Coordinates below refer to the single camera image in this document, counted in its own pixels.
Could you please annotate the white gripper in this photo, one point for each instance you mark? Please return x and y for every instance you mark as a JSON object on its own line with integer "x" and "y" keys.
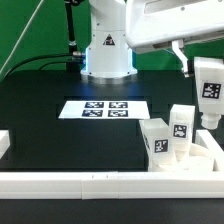
{"x": 153, "y": 24}

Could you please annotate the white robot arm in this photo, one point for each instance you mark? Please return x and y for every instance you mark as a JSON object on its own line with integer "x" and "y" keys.
{"x": 120, "y": 28}

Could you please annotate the black vertical pole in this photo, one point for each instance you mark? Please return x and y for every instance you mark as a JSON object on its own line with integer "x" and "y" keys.
{"x": 72, "y": 66}

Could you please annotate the white marker sheet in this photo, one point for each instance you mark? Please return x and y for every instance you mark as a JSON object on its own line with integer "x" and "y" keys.
{"x": 105, "y": 110}

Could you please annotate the white U-shaped fence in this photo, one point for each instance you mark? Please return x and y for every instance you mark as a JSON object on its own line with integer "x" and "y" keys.
{"x": 120, "y": 185}

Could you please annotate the thin grey rod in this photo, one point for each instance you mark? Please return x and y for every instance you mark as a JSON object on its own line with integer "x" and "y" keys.
{"x": 21, "y": 36}

